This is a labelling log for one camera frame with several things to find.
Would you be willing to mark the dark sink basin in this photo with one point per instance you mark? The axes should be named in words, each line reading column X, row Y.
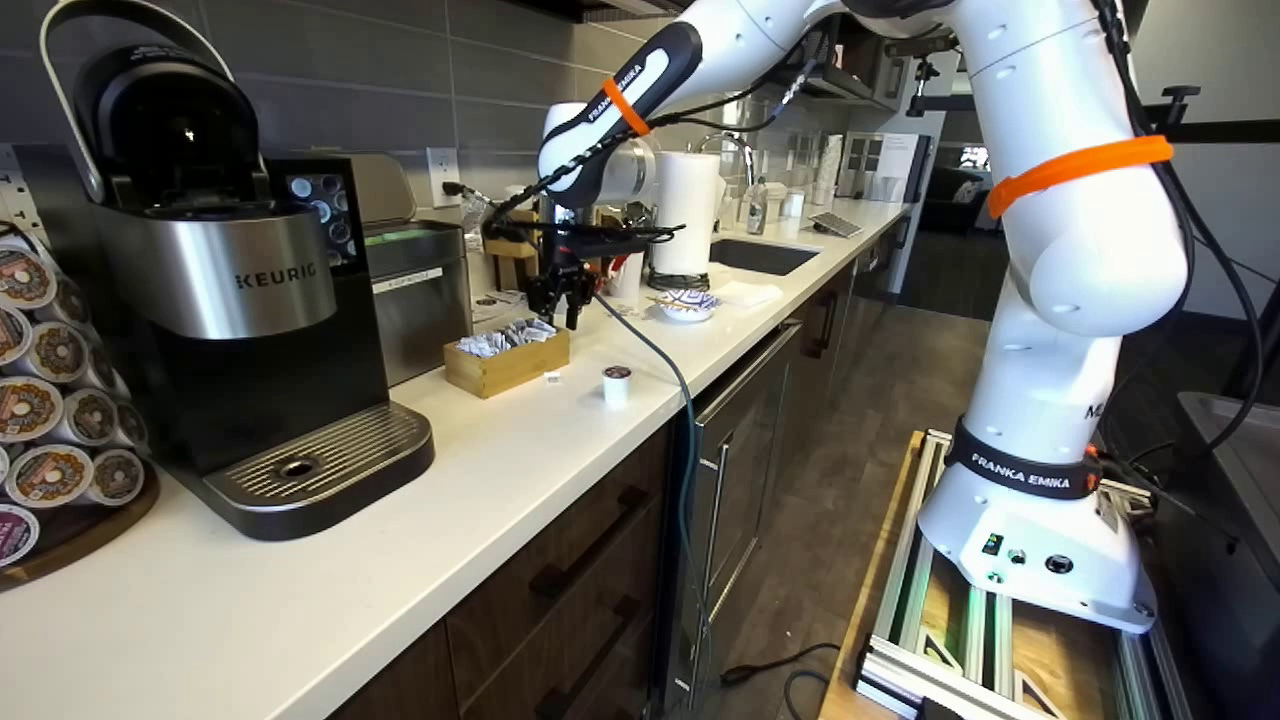
column 763, row 257

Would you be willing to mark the stainless steel container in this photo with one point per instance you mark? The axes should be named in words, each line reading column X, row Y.
column 422, row 313

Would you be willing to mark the clear glass bottle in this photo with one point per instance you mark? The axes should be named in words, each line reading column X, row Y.
column 755, row 200

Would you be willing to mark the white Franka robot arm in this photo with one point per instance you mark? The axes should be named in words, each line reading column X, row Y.
column 1065, row 265

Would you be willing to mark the white cup with red spoon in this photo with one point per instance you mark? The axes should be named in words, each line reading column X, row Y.
column 629, row 284

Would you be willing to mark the patterned bowl with utensils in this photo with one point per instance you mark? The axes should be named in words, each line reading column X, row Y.
column 686, row 309

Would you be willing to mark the black silver Keurig coffee machine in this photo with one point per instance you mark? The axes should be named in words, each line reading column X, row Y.
column 253, row 281

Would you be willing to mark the white paper towel roll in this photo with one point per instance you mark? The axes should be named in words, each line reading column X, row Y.
column 686, row 212

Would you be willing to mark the aluminium robot stand frame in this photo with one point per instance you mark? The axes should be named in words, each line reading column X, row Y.
column 932, row 627

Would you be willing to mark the dark wood cabinet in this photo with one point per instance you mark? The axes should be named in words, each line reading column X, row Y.
column 560, row 627

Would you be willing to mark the wooden countertop organizer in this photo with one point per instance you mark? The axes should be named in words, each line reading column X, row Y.
column 505, row 262

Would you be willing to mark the dark grey table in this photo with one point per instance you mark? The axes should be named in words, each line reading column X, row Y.
column 1243, row 534

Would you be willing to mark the small coffee pod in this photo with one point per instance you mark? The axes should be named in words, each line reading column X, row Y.
column 618, row 390

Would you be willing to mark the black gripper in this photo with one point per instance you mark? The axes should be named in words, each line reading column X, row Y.
column 582, row 265

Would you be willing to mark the small white cup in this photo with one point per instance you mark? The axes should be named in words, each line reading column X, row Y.
column 795, row 209

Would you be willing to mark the black horizontal bar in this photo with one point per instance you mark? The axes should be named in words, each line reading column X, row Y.
column 1225, row 128

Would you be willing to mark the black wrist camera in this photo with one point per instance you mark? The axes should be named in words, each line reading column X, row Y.
column 603, row 236

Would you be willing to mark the white wall outlet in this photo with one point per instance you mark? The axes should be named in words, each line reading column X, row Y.
column 440, row 165

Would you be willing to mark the black coffee pod carousel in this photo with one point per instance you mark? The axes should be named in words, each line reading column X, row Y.
column 92, row 534

